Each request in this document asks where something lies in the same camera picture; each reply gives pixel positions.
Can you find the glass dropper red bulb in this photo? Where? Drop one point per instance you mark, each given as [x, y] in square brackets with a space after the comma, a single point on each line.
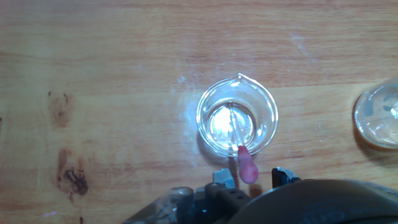
[247, 168]

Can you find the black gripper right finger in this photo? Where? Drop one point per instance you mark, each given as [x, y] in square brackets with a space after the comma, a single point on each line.
[281, 177]

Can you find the wooden board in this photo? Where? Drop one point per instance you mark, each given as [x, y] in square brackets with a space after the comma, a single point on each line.
[109, 62]

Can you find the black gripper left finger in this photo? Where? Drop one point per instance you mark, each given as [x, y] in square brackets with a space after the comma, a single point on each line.
[224, 199]

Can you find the clear glass beaker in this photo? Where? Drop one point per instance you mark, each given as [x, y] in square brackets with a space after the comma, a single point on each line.
[379, 115]
[264, 102]

